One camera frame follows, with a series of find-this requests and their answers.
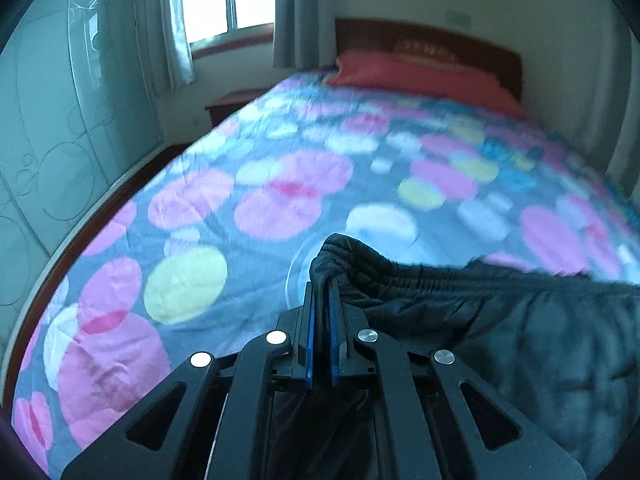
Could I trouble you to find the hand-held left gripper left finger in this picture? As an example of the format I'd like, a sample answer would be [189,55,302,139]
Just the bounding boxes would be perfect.
[60,281,317,480]

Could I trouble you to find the black quilted jacket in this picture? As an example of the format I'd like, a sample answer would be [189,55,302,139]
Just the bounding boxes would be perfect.
[260,232,640,480]

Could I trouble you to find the short wooden window sill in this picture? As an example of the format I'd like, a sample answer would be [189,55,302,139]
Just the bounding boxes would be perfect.
[192,35,275,60]

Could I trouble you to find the window beside wardrobe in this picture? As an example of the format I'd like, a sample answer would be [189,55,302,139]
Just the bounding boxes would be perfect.
[177,0,278,46]

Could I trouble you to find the dotted bedspread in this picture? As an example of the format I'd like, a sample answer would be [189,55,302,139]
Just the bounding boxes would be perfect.
[10,70,640,476]

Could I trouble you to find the wooden nightstand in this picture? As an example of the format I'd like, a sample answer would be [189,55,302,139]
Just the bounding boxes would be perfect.
[205,89,271,128]

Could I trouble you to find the short white curtain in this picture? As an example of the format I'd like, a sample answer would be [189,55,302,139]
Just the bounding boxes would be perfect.
[160,0,196,88]

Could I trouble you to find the wide grey curtain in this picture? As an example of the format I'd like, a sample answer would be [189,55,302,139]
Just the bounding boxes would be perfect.
[597,0,640,196]

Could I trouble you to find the small brown cushion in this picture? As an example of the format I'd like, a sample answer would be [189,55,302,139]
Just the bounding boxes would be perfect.
[392,37,463,66]

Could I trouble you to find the glass door wardrobe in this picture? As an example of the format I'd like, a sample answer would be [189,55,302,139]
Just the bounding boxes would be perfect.
[0,0,168,311]

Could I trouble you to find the red pillow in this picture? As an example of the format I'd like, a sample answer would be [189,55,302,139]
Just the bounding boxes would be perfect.
[325,50,526,118]

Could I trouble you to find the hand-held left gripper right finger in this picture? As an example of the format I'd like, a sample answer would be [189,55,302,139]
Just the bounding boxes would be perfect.
[327,279,587,480]

